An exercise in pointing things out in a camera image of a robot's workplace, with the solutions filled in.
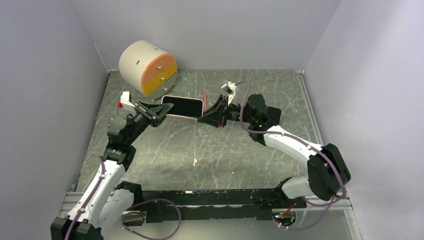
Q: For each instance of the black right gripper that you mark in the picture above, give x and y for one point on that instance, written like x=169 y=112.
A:
x=214 y=116

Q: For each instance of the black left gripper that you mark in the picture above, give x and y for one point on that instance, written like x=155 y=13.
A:
x=153 y=112

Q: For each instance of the aluminium frame rail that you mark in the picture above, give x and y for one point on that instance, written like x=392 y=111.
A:
x=292 y=219

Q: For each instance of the black phone lying flat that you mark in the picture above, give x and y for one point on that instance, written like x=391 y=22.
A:
x=273 y=115

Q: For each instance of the pink phone case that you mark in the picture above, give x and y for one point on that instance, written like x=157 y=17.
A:
x=200 y=109

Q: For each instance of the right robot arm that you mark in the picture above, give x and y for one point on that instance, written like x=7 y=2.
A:
x=327 y=173

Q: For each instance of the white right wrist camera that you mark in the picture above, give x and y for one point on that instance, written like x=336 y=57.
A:
x=230 y=88

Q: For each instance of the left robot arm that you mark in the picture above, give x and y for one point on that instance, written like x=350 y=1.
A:
x=106 y=179

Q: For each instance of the white round drawer cabinet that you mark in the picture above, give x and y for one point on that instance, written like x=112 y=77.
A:
x=149 y=69

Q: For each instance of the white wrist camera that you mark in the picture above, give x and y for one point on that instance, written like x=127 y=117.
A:
x=230 y=88
x=125 y=101

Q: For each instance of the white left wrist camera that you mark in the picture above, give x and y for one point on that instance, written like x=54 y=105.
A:
x=125 y=101

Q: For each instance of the red-brown pencil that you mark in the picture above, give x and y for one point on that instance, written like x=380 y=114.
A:
x=204 y=101

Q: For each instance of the black base crossbar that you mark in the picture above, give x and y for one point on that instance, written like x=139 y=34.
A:
x=216 y=204

